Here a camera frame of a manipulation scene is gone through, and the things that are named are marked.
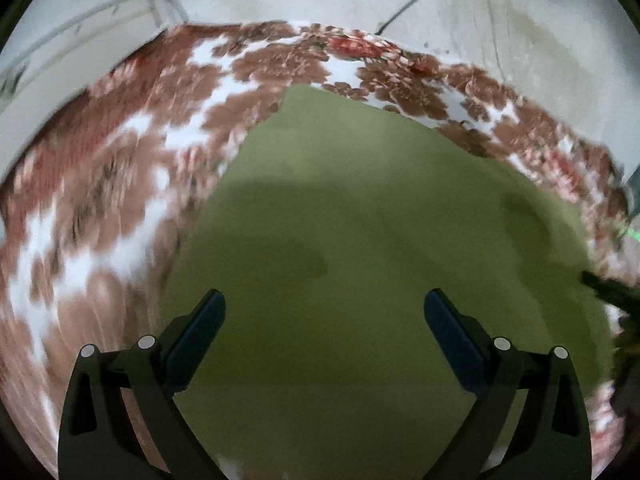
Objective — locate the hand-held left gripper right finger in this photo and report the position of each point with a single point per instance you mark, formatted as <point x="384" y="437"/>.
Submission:
<point x="452" y="342"/>

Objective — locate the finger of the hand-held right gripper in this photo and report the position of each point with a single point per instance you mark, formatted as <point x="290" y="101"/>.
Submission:
<point x="612" y="290"/>

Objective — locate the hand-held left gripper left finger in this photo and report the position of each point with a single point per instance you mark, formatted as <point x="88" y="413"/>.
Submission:
<point x="197" y="342"/>

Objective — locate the green garment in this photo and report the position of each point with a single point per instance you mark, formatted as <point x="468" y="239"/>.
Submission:
<point x="360" y="220"/>

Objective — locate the brown white floral bedsheet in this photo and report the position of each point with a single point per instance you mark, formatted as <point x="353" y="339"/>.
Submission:
<point x="125" y="150"/>

